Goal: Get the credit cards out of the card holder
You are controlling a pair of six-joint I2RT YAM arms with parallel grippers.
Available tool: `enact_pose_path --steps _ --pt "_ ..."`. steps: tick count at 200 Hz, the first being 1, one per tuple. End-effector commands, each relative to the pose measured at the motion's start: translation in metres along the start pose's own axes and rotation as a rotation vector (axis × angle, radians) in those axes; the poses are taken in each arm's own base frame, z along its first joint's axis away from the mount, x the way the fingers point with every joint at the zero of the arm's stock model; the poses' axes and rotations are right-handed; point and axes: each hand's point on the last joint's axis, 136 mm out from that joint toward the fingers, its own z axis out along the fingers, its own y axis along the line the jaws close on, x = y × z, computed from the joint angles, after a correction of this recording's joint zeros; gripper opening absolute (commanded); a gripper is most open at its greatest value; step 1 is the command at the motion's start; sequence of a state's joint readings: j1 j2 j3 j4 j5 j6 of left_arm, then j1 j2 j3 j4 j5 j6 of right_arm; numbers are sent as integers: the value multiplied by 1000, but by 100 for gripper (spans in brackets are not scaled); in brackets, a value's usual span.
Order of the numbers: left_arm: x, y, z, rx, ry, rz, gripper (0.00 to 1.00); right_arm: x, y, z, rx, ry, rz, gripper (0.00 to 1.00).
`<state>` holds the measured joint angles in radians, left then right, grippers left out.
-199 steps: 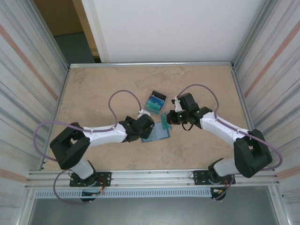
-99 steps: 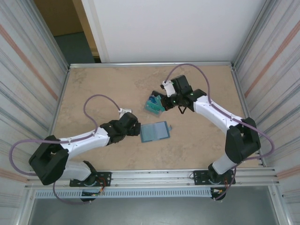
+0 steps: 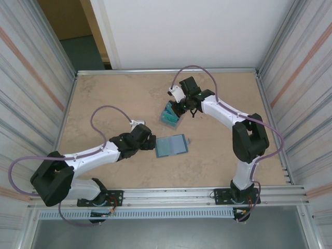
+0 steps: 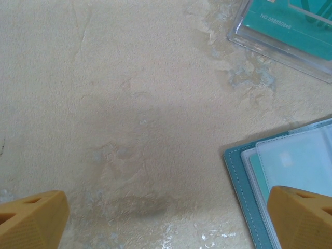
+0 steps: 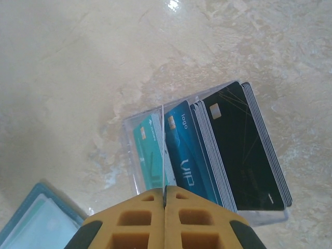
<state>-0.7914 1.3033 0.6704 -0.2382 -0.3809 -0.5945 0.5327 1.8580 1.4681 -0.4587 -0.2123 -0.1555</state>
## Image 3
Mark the clear acrylic card stand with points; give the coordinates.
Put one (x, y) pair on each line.
(169, 126)

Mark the aluminium upright post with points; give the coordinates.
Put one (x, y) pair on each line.
(50, 33)
(280, 33)

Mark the tan wooden door jamb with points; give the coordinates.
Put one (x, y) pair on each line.
(94, 26)

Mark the blue card in stand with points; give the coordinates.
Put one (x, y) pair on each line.
(168, 112)

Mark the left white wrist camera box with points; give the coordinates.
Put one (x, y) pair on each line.
(137, 123)

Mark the aluminium table side rail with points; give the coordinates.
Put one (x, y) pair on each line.
(266, 103)
(68, 103)

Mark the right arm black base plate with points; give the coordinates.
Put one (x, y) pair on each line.
(220, 197)

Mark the blue card holder wallet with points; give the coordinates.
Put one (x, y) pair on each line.
(179, 145)

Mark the long aluminium mounting rail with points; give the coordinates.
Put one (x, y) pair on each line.
(168, 194)

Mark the green circuit board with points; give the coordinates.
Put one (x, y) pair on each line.
(101, 214)

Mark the green card in stand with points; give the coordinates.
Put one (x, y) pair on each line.
(168, 119)

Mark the blue credit card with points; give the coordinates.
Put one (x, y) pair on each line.
(169, 105)

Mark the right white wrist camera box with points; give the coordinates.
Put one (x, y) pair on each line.
(177, 93)

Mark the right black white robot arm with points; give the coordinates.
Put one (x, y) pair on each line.
(223, 111)

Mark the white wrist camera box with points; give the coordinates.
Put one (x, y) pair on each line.
(177, 93)
(137, 123)

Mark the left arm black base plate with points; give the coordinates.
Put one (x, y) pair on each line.
(118, 198)

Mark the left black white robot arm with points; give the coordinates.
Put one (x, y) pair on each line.
(90, 155)

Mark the aluminium table edge rail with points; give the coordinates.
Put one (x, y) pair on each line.
(168, 70)

